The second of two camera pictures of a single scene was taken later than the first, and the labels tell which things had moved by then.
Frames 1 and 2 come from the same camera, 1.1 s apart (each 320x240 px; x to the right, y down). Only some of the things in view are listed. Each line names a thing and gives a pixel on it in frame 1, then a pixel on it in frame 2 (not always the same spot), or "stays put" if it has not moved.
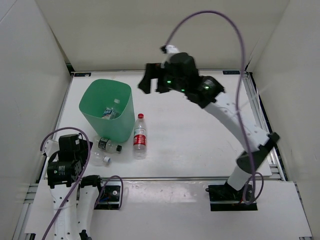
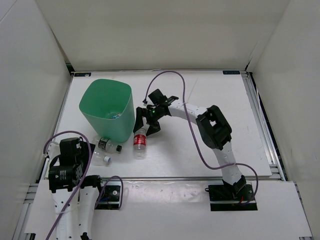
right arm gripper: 154,71 to 154,126
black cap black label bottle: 107,145 stays put
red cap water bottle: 140,138 stays put
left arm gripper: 84,147 stays put
